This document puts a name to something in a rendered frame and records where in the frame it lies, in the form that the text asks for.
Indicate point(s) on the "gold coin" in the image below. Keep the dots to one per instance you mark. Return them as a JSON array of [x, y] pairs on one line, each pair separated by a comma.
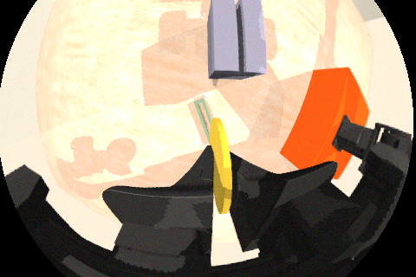
[[221, 166]]

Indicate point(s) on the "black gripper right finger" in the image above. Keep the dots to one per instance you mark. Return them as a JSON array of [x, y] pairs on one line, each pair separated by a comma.
[[258, 195]]

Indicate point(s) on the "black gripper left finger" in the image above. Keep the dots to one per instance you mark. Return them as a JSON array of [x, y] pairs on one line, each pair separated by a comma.
[[186, 204]]

